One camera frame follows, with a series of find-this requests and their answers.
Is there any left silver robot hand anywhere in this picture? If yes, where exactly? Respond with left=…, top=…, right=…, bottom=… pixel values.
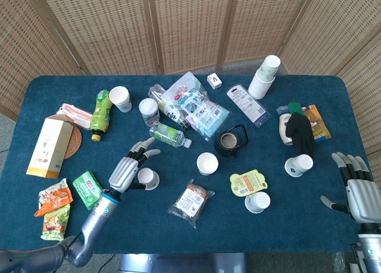
left=108, top=137, right=161, bottom=193

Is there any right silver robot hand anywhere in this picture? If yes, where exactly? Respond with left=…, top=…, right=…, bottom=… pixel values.
left=320, top=152, right=380, bottom=225

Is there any white paper cup green flower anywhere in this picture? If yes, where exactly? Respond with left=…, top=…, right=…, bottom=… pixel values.
left=136, top=167, right=160, bottom=191

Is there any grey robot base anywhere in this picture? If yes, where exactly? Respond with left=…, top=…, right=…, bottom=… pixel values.
left=118, top=252, right=248, bottom=273

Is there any white paper cup blue logo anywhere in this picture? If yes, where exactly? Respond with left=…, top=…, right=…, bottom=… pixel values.
left=284, top=153, right=314, bottom=178

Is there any white paper cup upright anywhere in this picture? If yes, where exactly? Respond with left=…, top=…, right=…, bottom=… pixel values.
left=196, top=152, right=220, bottom=177

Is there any white paper cup blue flower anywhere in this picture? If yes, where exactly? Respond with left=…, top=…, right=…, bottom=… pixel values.
left=244, top=191, right=271, bottom=215

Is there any green tissue pack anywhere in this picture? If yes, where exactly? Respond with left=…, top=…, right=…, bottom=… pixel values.
left=72, top=170, right=108, bottom=211

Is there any blue felt table cover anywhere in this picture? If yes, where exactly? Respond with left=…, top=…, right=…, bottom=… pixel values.
left=0, top=74, right=368, bottom=255

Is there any clear water bottle green label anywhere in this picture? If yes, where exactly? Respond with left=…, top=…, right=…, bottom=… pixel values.
left=148, top=121, right=193, bottom=149

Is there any green drink bottle yellow cap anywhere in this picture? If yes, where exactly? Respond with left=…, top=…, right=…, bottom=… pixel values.
left=89, top=89, right=113, bottom=142

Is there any white wet wipes canister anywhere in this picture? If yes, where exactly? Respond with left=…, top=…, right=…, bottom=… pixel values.
left=138, top=98, right=161, bottom=127

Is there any orange snack bag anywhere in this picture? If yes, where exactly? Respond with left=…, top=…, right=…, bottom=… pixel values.
left=34, top=178, right=74, bottom=218

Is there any sandwich in clear wrapper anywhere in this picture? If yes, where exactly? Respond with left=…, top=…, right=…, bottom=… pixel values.
left=167, top=178, right=216, bottom=229

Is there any bottle with white-green label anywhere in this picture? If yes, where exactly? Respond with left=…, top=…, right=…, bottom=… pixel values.
left=148, top=84, right=191, bottom=130

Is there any pink striped package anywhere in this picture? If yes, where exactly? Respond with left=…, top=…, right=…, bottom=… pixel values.
left=56, top=103, right=93, bottom=130

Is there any short stack of paper cups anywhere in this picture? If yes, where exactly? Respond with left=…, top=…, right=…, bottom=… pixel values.
left=108, top=86, right=133, bottom=113

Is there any beige carton box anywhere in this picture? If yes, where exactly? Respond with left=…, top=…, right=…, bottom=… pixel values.
left=26, top=114, right=74, bottom=180

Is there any green yellow snack bag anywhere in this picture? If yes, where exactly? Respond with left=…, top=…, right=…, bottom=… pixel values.
left=40, top=203, right=71, bottom=241

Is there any orange yellow flat package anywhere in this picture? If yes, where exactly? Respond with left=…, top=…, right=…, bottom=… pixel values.
left=300, top=104, right=332, bottom=143

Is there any black glove green cuff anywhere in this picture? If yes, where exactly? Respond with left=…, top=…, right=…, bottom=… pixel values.
left=285, top=102, right=317, bottom=155

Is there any clear bag with blue cloth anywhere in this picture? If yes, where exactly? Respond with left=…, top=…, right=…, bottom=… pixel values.
left=162, top=71, right=232, bottom=142

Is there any white squeeze sauce bottle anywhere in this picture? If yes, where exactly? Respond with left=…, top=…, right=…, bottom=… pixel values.
left=276, top=105, right=298, bottom=146

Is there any small white box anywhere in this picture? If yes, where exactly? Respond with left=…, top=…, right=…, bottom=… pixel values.
left=207, top=73, right=223, bottom=90

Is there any dark blue blister pack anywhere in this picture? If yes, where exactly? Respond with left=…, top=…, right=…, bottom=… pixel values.
left=226, top=83, right=272, bottom=129

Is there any tall stack of paper cups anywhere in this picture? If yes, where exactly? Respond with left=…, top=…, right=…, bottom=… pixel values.
left=248, top=55, right=282, bottom=101

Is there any wicker folding screen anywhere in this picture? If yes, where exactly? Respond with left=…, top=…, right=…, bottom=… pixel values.
left=0, top=0, right=381, bottom=156

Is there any black teapot with handle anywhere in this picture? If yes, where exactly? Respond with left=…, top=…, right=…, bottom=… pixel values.
left=213, top=124, right=249, bottom=158

